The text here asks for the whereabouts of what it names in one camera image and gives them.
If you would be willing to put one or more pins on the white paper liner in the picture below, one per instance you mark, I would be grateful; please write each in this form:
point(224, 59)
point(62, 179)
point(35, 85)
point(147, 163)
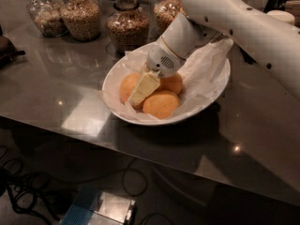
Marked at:
point(203, 69)

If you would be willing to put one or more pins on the grain filled glass jar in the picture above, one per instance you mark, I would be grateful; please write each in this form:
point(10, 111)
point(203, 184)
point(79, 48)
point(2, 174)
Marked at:
point(82, 19)

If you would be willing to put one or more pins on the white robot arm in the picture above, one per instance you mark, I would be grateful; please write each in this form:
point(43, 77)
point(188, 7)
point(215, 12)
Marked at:
point(271, 43)

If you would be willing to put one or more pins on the stack of paper plates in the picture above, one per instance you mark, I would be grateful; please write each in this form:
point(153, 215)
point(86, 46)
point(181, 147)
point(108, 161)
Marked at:
point(283, 16)

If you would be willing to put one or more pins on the white oval bowl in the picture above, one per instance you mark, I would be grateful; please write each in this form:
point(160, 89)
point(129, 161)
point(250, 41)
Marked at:
point(212, 85)

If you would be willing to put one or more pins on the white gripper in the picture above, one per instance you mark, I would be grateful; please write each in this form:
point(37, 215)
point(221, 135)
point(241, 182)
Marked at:
point(161, 61)

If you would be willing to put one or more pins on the right grain glass jar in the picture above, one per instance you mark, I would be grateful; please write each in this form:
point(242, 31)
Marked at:
point(165, 11)

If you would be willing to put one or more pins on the dark grain glass jar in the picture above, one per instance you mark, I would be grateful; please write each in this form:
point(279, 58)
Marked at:
point(127, 27)

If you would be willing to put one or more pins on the orange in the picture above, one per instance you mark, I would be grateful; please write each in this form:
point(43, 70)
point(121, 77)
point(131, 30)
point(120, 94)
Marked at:
point(126, 86)
point(173, 84)
point(161, 104)

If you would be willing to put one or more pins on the black tray under plates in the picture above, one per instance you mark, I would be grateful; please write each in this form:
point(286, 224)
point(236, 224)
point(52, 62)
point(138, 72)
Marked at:
point(249, 57)

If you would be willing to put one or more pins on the far left glass jar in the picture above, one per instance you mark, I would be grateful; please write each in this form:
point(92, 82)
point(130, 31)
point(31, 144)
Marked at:
point(46, 16)

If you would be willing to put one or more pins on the blue and metal box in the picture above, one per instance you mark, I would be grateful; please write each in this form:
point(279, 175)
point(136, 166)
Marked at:
point(94, 206)

